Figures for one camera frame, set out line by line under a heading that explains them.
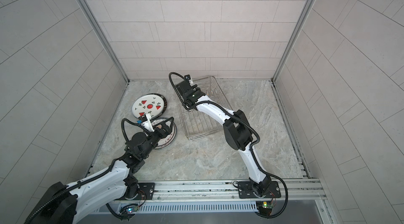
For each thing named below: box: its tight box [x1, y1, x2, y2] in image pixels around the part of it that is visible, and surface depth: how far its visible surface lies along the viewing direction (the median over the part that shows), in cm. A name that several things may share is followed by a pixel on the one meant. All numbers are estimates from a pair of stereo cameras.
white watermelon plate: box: [131, 93, 165, 120], surface depth 101 cm
